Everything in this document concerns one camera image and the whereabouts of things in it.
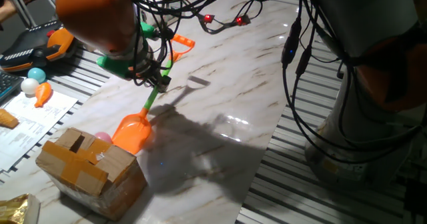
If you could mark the person forearm dark sleeve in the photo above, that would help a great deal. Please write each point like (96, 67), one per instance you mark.
(8, 10)

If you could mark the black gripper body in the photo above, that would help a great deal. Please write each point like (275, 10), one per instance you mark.
(148, 67)

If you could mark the large white plastic ball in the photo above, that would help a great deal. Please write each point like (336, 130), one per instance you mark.
(30, 86)

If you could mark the grey metal tripod leg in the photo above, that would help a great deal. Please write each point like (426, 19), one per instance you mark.
(20, 5)

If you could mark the brown toy ice cream cone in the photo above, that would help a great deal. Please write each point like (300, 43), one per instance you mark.
(7, 119)

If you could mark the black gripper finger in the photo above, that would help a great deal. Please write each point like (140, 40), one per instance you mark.
(156, 84)
(166, 82)

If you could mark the pink plastic ball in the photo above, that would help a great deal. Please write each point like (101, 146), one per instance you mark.
(104, 137)

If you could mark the orange toy carrot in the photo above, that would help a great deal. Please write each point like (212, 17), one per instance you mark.
(43, 93)

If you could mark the printed white paper sheet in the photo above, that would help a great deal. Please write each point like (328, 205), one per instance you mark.
(33, 127)

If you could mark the marble pattern table sheet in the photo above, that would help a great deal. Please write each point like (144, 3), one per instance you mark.
(217, 84)

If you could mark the orange black power tool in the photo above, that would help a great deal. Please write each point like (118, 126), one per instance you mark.
(30, 49)

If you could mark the cardboard box with orange tape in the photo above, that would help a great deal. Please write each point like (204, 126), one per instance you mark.
(90, 174)

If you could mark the gold foil package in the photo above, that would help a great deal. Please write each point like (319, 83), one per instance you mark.
(15, 210)

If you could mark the teal plastic ball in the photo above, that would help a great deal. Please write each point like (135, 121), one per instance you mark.
(36, 75)

